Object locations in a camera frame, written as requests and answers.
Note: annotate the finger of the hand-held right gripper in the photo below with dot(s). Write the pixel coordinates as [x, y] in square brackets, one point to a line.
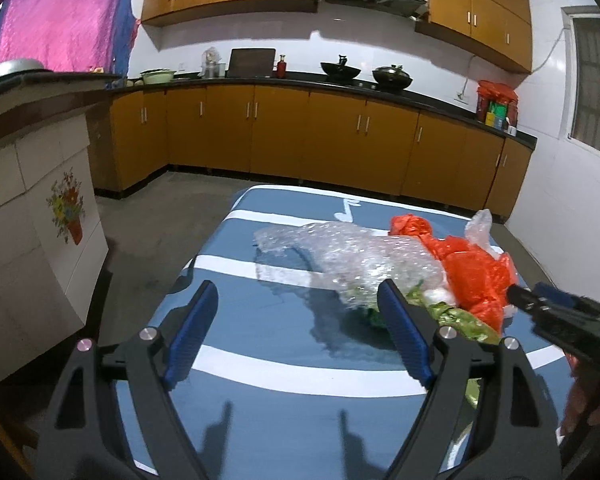
[580, 332]
[560, 296]

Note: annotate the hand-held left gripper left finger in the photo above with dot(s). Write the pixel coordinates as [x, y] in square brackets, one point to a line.
[190, 335]

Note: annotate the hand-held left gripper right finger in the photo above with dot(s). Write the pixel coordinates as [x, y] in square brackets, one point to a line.
[405, 335]

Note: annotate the green snack wrapper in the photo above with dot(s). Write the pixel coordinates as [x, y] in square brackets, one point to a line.
[455, 317]

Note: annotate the knotted orange plastic bag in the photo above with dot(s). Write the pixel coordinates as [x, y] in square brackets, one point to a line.
[475, 275]

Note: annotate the clear bubble wrap sheet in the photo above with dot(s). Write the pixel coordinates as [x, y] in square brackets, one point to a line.
[350, 260]

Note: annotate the blue striped tablecloth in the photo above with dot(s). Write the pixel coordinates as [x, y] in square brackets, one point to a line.
[280, 340]

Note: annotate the clear plastic bag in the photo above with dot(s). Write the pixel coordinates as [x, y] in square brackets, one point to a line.
[480, 227]

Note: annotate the white tiled flower counter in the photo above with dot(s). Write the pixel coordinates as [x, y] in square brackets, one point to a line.
[35, 200]

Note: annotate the red bag with bottles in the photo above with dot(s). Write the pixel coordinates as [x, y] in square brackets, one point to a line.
[497, 95]

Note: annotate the window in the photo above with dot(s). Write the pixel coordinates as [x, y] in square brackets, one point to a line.
[595, 85]

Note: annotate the wooden base cabinets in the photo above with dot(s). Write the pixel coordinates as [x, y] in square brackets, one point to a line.
[280, 130]

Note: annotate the black lidded pot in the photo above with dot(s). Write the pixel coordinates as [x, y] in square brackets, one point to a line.
[391, 77]

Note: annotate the green basin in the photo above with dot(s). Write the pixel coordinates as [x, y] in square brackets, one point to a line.
[157, 78]

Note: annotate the black wok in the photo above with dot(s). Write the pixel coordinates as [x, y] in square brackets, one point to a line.
[340, 71]

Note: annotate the clear bag of jars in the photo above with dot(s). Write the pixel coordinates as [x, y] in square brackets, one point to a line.
[211, 62]

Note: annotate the dark cutting board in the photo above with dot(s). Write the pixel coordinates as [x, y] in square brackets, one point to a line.
[251, 63]

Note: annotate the red bottle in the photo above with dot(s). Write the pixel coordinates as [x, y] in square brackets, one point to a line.
[281, 67]

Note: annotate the metal basin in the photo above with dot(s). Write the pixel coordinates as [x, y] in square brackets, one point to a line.
[10, 67]

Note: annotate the pink curtain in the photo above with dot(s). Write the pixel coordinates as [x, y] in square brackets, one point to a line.
[60, 15]

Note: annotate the wall outlet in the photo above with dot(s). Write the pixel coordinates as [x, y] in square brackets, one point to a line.
[461, 97]

